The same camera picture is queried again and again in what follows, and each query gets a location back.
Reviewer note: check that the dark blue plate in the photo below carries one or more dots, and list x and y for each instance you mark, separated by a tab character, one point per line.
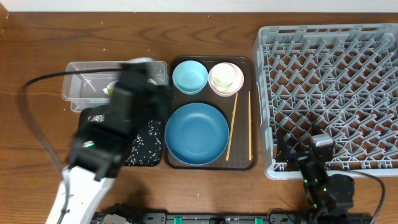
197	134

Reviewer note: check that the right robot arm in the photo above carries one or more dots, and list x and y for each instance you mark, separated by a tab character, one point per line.
331	195

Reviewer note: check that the clear plastic waste bin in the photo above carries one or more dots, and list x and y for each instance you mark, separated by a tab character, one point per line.
83	88

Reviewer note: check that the grey dishwasher rack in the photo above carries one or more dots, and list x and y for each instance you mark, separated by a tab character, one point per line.
342	78

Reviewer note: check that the cream white cup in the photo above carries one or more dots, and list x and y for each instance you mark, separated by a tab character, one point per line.
223	75

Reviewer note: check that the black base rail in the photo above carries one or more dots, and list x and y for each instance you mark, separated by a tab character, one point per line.
123	213

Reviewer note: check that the white napkin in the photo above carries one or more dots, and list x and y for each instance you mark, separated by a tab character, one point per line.
109	88

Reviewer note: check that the dark brown serving tray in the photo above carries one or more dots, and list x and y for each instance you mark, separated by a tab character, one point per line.
238	158

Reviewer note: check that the wooden chopstick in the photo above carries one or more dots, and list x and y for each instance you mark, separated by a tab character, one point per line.
231	127
249	128

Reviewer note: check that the light blue bowl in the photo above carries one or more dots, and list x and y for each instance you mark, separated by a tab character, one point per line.
190	77

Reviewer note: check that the pink bowl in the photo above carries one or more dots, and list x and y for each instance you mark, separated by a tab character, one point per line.
236	85

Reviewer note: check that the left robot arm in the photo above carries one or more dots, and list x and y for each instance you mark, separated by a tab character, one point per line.
100	149

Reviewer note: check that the black waste tray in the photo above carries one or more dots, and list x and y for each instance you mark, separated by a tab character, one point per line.
95	115

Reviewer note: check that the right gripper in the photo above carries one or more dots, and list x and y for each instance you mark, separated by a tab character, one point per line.
284	154

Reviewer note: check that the white rice leftovers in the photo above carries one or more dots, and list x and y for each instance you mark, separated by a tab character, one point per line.
147	147

